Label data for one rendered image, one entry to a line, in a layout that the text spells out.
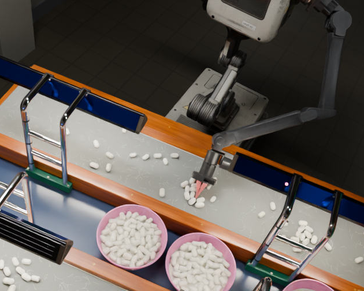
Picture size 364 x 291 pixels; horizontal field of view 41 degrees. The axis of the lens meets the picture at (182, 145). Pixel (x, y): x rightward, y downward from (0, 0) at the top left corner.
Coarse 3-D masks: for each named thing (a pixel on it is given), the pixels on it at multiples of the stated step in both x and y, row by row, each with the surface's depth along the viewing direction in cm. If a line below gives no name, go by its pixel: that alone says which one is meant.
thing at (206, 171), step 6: (204, 162) 197; (204, 168) 196; (210, 168) 196; (192, 174) 196; (198, 174) 195; (204, 174) 196; (210, 174) 196; (204, 180) 198; (210, 180) 196; (216, 180) 197
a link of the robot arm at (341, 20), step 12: (336, 12) 191; (336, 24) 190; (348, 24) 190; (336, 36) 192; (336, 48) 193; (336, 60) 194; (324, 72) 196; (336, 72) 194; (324, 84) 195; (336, 84) 195; (324, 96) 195; (312, 108) 194; (324, 108) 194; (312, 120) 194
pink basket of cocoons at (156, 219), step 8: (120, 208) 189; (128, 208) 191; (144, 208) 190; (104, 216) 185; (112, 216) 189; (152, 216) 191; (104, 224) 186; (160, 224) 189; (96, 232) 180; (96, 240) 179; (104, 256) 176; (160, 256) 179
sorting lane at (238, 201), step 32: (0, 128) 206; (32, 128) 208; (96, 128) 214; (96, 160) 204; (128, 160) 206; (160, 160) 209; (192, 160) 212; (224, 192) 204; (256, 192) 207; (224, 224) 195; (256, 224) 197; (288, 224) 200; (320, 224) 202; (352, 224) 205; (320, 256) 193; (352, 256) 195
